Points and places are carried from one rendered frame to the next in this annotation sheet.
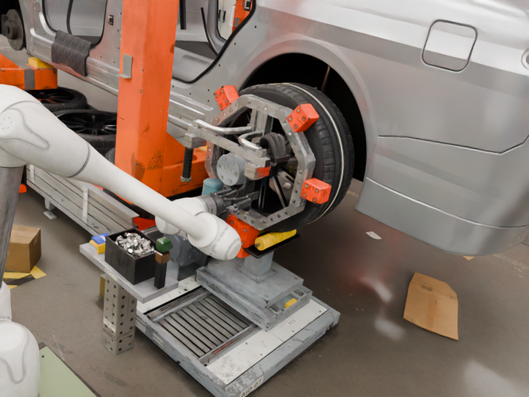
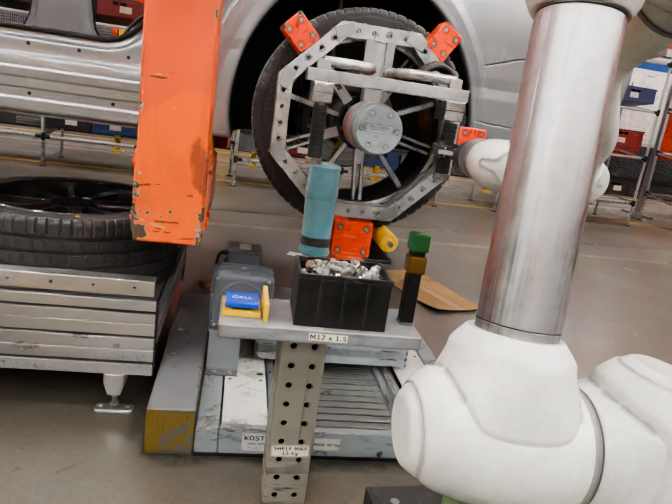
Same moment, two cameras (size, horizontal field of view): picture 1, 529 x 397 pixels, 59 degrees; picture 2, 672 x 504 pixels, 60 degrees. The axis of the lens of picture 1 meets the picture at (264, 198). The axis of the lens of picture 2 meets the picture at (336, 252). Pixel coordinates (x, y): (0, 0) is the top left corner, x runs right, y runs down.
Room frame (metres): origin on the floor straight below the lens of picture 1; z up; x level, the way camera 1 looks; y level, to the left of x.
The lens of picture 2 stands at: (0.69, 1.35, 0.92)
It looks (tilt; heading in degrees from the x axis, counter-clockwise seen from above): 15 degrees down; 314
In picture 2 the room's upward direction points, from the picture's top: 8 degrees clockwise
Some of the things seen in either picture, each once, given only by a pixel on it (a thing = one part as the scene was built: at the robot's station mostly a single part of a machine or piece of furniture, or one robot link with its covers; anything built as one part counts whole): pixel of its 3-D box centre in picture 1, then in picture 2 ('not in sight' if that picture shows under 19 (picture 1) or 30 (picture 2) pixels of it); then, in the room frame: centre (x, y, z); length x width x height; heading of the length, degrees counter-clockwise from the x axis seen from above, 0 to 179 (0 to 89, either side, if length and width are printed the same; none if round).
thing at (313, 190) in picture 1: (316, 191); (467, 139); (1.70, -0.19, 0.85); 0.09 x 0.08 x 0.07; 55
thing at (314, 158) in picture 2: (187, 163); (317, 132); (1.79, 0.34, 0.83); 0.04 x 0.04 x 0.16
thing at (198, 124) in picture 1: (225, 118); (349, 53); (1.84, 0.22, 1.03); 0.19 x 0.18 x 0.11; 145
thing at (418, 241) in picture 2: (163, 244); (419, 242); (1.43, 0.33, 0.64); 0.04 x 0.04 x 0.04; 55
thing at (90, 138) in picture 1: (94, 139); not in sight; (2.98, 1.23, 0.39); 0.66 x 0.66 x 0.24
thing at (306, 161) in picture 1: (255, 163); (366, 125); (1.88, 0.07, 0.85); 0.54 x 0.07 x 0.54; 55
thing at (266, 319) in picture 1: (253, 285); (325, 329); (2.02, -0.03, 0.13); 0.50 x 0.36 x 0.10; 55
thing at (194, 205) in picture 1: (181, 217); (506, 167); (1.31, 0.25, 0.83); 0.16 x 0.13 x 0.11; 145
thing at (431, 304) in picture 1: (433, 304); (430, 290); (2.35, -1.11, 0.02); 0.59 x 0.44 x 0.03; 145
